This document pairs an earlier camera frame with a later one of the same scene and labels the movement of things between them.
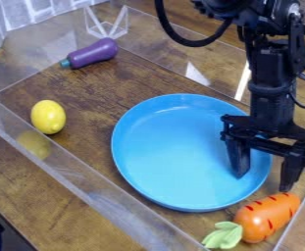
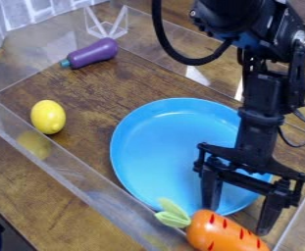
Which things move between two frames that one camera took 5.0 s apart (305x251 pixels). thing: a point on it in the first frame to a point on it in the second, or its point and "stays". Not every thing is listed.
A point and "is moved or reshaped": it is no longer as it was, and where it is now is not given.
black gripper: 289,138 to 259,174
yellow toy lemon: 46,117 stays
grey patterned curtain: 8,15 stays
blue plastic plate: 171,159 stays
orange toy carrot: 258,221 is moved or reshaped
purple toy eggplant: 103,49 stays
